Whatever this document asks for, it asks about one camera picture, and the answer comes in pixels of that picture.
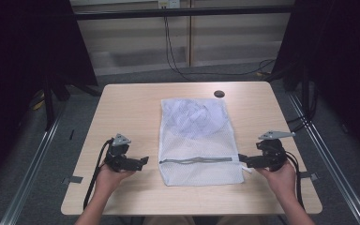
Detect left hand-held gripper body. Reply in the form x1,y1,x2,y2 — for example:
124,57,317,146
104,133,145,173

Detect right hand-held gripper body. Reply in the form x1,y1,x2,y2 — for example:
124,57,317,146
254,129,296,173

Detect white mesh laundry bag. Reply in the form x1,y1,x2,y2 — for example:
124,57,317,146
157,97,246,188

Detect person's left hand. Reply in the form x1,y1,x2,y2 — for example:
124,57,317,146
95,162,137,197

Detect person's right hand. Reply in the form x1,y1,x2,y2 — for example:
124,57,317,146
255,159,298,201

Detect grey tape strip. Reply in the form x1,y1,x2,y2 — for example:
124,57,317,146
60,175,84,186
299,171,320,182

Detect person's legs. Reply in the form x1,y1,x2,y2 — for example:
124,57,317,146
141,215,265,225

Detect white garment inside bag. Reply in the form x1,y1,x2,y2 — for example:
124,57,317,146
163,98,229,140

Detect black metal stand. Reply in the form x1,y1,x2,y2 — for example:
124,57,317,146
41,73,58,132
299,67,314,124

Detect yellow floor object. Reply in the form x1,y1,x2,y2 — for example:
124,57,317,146
30,89,47,111

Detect dark curtain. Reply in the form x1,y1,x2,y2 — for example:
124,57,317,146
270,0,360,165
0,0,99,190

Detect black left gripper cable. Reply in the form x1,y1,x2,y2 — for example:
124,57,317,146
82,138,115,211

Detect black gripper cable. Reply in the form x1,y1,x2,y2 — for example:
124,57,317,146
82,138,115,211
284,151,307,211

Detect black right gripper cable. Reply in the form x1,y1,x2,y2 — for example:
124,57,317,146
284,151,307,211

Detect black floor cables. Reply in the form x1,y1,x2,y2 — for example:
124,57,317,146
285,83,319,133

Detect metal floor rail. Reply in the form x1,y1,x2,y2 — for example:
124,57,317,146
0,102,68,225
286,92,360,225

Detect black wall cable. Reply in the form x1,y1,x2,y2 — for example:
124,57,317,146
163,15,278,78

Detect black horizontal rail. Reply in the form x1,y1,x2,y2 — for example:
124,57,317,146
72,5,295,22

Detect white wall outlet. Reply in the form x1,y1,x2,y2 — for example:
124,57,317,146
157,0,182,9

